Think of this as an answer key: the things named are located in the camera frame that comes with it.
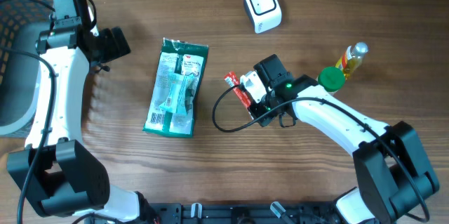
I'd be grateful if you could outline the white barcode scanner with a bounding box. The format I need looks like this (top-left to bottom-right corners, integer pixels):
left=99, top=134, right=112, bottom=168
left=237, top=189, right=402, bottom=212
left=243, top=0, right=282, bottom=34

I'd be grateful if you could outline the teal wipes packet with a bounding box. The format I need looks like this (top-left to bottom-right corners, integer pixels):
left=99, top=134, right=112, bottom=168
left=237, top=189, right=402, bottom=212
left=159, top=72, right=195, bottom=116

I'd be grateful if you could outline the yellow oil bottle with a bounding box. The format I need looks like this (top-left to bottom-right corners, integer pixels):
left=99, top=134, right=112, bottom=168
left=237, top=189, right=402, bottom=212
left=335, top=41, right=369, bottom=80

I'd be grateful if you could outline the green lid jar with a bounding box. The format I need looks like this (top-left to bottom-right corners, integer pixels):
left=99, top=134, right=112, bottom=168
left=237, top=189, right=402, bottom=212
left=316, top=67, right=346, bottom=95

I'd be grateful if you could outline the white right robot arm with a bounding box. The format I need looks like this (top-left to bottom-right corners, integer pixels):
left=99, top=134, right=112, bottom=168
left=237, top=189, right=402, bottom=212
left=240, top=71, right=439, bottom=223

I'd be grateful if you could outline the green glove package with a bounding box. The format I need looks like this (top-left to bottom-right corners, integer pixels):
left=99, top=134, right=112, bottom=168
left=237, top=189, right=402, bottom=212
left=143, top=38, right=209, bottom=138

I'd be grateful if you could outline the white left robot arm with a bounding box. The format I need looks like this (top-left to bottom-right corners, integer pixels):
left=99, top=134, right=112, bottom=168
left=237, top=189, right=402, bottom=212
left=7, top=0, right=161, bottom=223

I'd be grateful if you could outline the red toothpaste tube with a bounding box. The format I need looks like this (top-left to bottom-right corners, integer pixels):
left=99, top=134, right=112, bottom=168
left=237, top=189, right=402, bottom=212
left=224, top=72, right=251, bottom=109

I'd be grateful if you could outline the black mounting rail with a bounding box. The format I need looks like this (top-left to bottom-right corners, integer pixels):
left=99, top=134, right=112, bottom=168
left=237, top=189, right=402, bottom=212
left=148, top=202, right=346, bottom=224

